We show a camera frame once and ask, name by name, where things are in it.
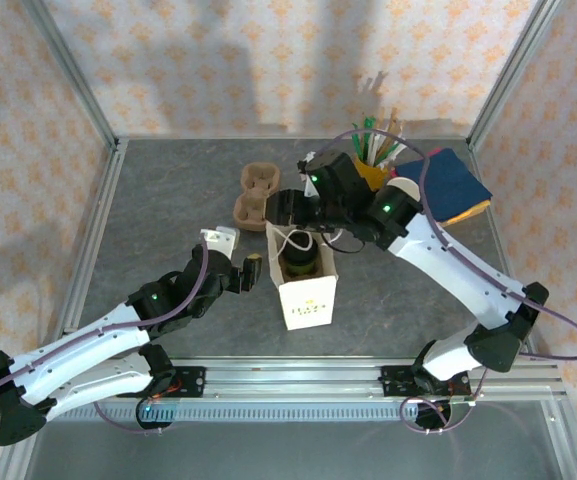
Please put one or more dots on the aluminium table side rail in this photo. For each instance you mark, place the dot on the aluminium table side rail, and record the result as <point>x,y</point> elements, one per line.
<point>93,240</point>
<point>505,240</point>

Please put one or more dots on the white orange patterned backdrop cloth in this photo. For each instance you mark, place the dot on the white orange patterned backdrop cloth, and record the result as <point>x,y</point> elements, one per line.
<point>288,60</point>

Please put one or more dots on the long aluminium base rail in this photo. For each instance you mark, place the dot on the long aluminium base rail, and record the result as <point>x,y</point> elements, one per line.
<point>288,375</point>

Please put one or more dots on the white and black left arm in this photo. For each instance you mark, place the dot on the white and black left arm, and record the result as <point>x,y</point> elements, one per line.
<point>78,350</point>

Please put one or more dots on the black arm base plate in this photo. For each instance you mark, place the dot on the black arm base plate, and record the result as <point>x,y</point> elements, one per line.
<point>393,382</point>
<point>190,382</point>

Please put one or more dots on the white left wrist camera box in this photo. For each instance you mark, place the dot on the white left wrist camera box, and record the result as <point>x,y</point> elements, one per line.
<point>223,240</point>

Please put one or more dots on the white green wrapped straw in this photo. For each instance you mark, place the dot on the white green wrapped straw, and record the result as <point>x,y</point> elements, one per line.
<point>397,148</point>

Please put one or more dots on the aluminium frame leg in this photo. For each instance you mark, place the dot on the aluminium frame leg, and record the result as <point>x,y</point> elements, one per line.
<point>565,440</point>

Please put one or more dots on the brown paper wrapped straw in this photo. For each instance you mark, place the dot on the brown paper wrapped straw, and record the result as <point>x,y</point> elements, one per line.
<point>398,131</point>
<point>391,122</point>

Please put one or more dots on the stack of coloured napkins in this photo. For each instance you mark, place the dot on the stack of coloured napkins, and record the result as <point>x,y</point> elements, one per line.
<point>453,175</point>

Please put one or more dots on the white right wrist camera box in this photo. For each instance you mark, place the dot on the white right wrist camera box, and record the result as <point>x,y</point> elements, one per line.
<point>309,185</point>

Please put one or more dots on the yellow straw holder cup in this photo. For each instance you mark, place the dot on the yellow straw holder cup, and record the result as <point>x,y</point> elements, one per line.
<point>374,175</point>

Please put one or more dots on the bright yellow paper napkin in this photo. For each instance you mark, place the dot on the bright yellow paper napkin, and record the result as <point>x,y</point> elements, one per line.
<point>473,211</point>

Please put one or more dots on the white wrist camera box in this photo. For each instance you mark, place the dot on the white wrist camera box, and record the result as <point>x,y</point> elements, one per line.
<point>223,240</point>
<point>309,185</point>

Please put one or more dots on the white flower print paper bag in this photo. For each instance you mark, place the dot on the white flower print paper bag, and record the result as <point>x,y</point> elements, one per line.
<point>308,305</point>

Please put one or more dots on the black plastic cup lid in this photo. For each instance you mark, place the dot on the black plastic cup lid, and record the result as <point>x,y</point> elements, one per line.
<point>300,252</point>

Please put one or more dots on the aluminium frame post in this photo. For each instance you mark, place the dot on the aluminium frame post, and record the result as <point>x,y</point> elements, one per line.
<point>73,75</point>
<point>513,75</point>

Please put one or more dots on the brown pulp cup carrier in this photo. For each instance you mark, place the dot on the brown pulp cup carrier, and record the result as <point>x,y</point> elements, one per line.
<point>255,175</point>

